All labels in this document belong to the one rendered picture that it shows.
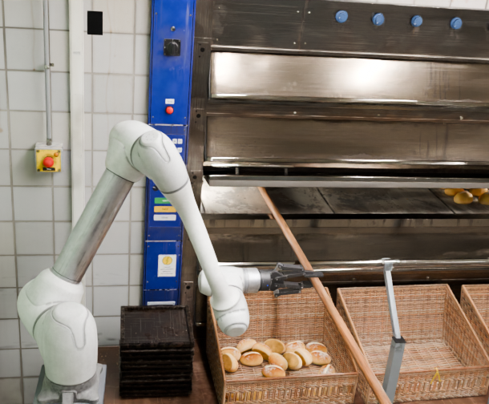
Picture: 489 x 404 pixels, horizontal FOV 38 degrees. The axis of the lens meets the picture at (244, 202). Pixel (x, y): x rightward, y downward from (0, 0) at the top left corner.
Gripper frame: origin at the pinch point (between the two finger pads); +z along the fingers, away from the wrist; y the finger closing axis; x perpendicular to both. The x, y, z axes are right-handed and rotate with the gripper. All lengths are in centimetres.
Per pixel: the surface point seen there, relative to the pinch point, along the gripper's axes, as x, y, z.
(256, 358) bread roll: -30, 57, -9
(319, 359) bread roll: -28, 57, 19
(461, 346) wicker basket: -27, 53, 85
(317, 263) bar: -16.1, 2.7, 7.2
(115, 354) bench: -45, 62, -67
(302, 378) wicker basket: -3.9, 47.5, 3.3
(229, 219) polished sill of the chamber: -54, 2, -20
